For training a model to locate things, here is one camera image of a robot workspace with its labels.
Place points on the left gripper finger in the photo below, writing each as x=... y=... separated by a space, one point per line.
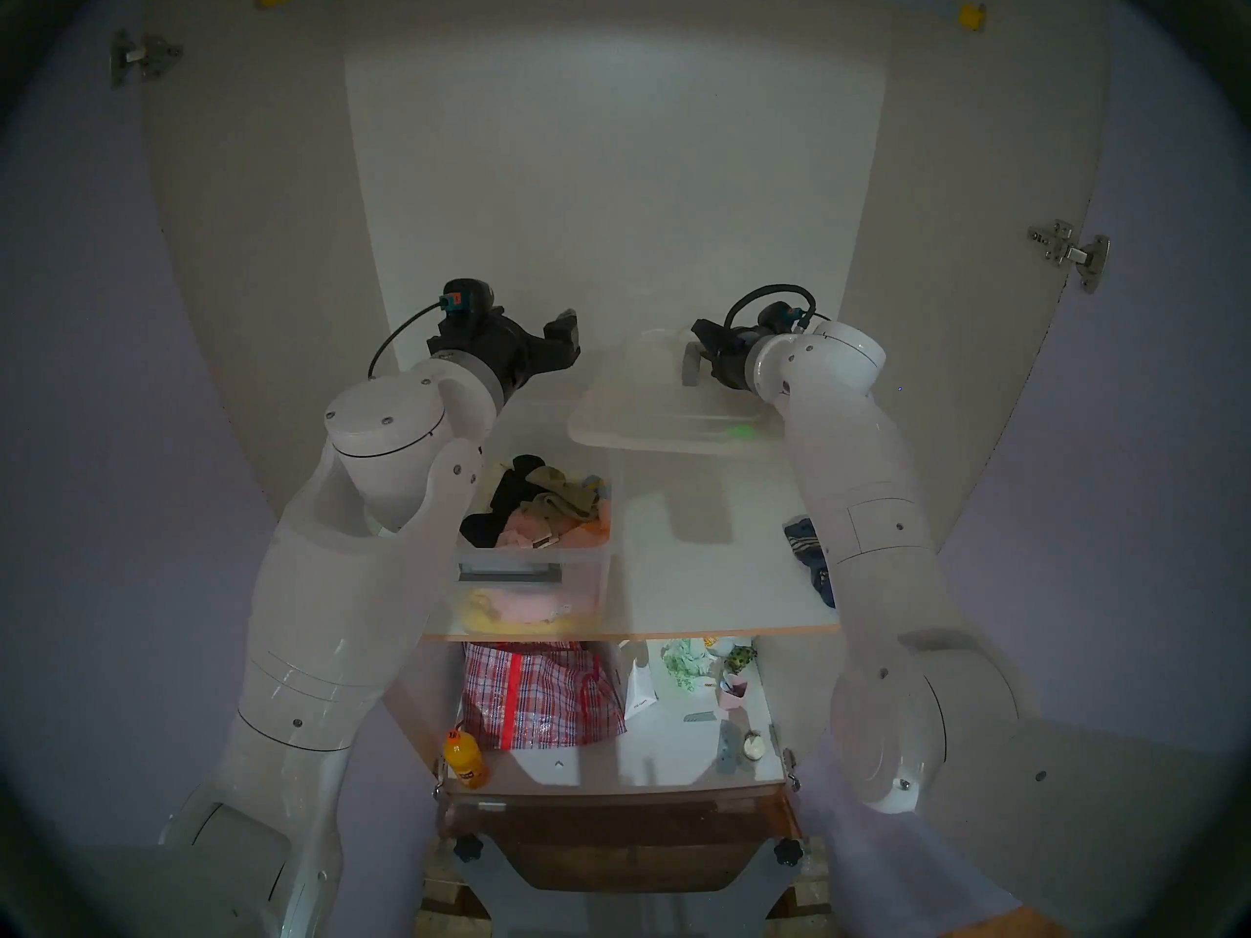
x=562 y=342

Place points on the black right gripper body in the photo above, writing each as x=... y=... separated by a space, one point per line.
x=735 y=355

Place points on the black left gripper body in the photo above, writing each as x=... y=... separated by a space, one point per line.
x=489 y=345

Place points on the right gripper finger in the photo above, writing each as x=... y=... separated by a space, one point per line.
x=706 y=334

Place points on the white plastic bin lid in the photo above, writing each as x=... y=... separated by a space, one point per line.
x=645 y=408

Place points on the navy striped sock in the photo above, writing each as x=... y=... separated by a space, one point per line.
x=806 y=545

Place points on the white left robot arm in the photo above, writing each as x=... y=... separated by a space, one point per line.
x=323 y=594

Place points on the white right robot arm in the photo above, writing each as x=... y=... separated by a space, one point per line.
x=860 y=477

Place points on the clear plastic storage bin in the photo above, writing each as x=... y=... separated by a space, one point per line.
x=586 y=594

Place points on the lilac cabinet door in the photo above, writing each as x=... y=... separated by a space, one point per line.
x=1124 y=506
x=98 y=408

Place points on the light blue yellow sock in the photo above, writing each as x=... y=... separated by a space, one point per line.
x=595 y=484

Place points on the black sock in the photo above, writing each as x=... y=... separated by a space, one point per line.
x=503 y=496

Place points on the olive green sock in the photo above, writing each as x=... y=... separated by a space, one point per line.
x=562 y=504

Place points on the pink sock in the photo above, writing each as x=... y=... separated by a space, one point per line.
x=528 y=528

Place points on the orange sock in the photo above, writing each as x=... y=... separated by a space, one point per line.
x=591 y=531

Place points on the white shelf board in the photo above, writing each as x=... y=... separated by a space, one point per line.
x=684 y=575

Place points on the green frog toy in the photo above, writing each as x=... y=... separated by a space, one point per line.
x=740 y=660

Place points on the pale green crumpled cloth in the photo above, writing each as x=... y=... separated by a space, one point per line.
x=689 y=664

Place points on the pink cup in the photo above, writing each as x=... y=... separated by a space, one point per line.
x=733 y=694

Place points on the metal door hinge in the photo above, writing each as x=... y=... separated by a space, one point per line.
x=147 y=57
x=1072 y=254

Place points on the red plaid woven bag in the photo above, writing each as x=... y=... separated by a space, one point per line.
x=547 y=702

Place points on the grey rectangular piece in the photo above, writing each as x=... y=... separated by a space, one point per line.
x=729 y=748

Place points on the orange bottle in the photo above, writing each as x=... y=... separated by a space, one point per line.
x=465 y=758

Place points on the small metal lower hinge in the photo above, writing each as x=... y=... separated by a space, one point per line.
x=790 y=770
x=442 y=780

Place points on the brown wooden panel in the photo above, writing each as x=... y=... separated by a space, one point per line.
x=635 y=838

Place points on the black star knob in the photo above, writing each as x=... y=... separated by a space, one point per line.
x=789 y=851
x=468 y=848

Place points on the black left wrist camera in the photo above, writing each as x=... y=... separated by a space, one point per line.
x=464 y=297

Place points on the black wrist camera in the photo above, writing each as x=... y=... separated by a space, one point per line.
x=782 y=314
x=464 y=297

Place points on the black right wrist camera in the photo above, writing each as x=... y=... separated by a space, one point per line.
x=782 y=314

